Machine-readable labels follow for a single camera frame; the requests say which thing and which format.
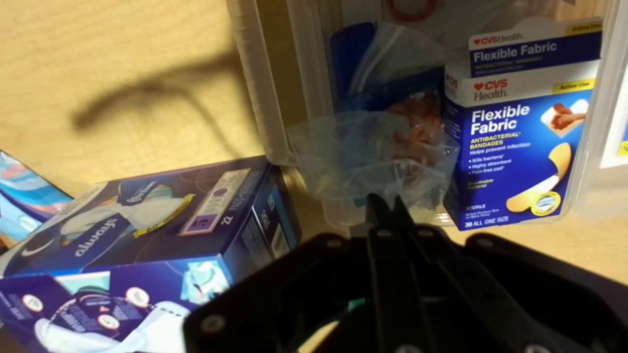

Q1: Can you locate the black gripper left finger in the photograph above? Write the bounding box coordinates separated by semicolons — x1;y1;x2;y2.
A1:
367;194;433;353

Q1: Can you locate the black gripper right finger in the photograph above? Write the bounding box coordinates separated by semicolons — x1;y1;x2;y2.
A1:
392;198;585;353

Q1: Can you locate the clear plastic bag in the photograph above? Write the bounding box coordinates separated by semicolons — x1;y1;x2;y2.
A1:
288;23;459;208

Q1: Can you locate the blue bandage box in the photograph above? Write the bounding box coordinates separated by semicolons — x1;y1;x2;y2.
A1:
443;16;602;229

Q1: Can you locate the clear plastic organizer box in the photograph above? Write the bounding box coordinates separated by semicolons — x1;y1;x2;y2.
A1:
227;0;626;231

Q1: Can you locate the blue wipes package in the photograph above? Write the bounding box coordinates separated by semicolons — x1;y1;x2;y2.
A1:
0;151;70;249

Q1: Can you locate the purple pad box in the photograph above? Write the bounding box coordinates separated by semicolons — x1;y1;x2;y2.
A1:
0;157;300;353

